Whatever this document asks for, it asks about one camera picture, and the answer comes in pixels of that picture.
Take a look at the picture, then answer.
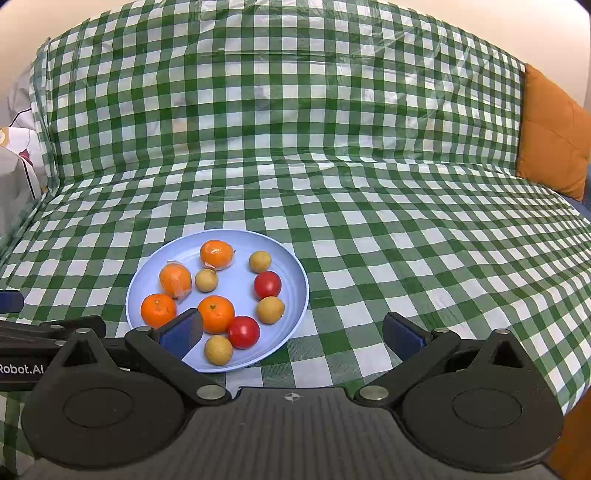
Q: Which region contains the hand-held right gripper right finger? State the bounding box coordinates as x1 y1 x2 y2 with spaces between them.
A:
353 311 529 408

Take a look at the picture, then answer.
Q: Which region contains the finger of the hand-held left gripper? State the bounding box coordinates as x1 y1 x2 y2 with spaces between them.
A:
0 316 108 355
0 290 25 315

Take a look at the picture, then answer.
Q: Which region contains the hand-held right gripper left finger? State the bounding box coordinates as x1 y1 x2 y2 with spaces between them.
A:
55 308 232 408

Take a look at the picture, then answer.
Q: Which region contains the plastic-wrapped orange mandarin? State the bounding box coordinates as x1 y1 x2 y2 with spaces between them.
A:
158 261 193 298

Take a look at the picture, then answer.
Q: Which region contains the red tomato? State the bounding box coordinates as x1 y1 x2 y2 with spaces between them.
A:
227 316 260 350
253 271 282 300

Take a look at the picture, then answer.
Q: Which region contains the light blue plate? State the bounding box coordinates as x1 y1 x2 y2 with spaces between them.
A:
126 229 309 374

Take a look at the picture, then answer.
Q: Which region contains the grey cloth with dark piping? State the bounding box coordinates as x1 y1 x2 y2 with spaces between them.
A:
0 147 35 236

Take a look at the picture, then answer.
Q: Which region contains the green checkered tablecloth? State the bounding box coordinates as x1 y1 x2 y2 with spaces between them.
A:
0 0 591 480

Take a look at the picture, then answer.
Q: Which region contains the white quilted cloth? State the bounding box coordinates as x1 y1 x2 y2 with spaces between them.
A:
7 65 44 199

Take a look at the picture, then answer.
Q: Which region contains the orange cushion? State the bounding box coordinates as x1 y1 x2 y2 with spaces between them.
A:
515 63 591 201

